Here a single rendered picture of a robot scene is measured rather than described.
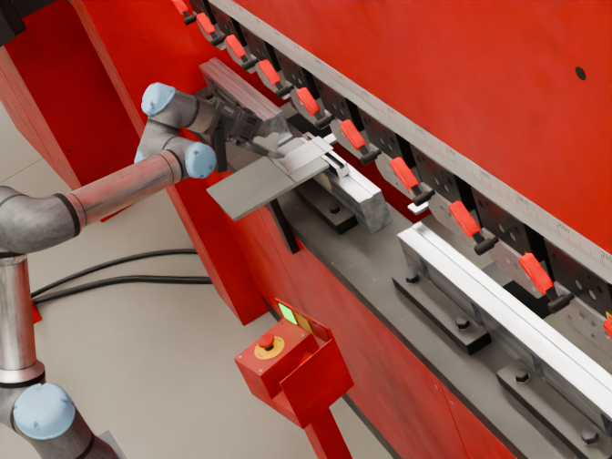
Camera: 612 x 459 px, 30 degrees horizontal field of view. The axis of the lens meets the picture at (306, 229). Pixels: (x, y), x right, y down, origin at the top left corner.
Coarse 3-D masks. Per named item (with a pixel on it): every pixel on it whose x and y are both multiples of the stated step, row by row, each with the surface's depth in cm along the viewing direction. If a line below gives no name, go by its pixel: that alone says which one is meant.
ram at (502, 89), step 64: (256, 0) 242; (320, 0) 204; (384, 0) 176; (448, 0) 155; (512, 0) 138; (576, 0) 125; (384, 64) 191; (448, 64) 166; (512, 64) 147; (576, 64) 132; (448, 128) 180; (512, 128) 158; (576, 128) 141; (576, 192) 150; (576, 256) 161
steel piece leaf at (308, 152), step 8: (304, 144) 280; (312, 144) 279; (296, 152) 278; (304, 152) 277; (312, 152) 276; (320, 152) 274; (280, 160) 278; (288, 160) 276; (296, 160) 275; (304, 160) 274; (312, 160) 273; (280, 168) 275; (288, 168) 273; (296, 168) 272
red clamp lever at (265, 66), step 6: (264, 60) 251; (264, 66) 251; (270, 66) 251; (264, 72) 251; (270, 72) 250; (276, 72) 251; (270, 78) 250; (276, 78) 250; (276, 84) 250; (282, 90) 249; (288, 90) 249; (282, 96) 249
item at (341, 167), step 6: (312, 138) 281; (330, 156) 274; (336, 156) 271; (330, 162) 270; (336, 162) 271; (342, 162) 268; (330, 168) 272; (336, 168) 267; (342, 168) 268; (348, 168) 268; (336, 174) 269; (342, 174) 268
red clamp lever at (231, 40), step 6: (228, 36) 267; (234, 36) 268; (228, 42) 267; (234, 42) 267; (234, 48) 266; (240, 48) 266; (240, 54) 266; (246, 54) 267; (246, 60) 266; (252, 60) 265; (258, 60) 266; (246, 66) 265; (252, 66) 266
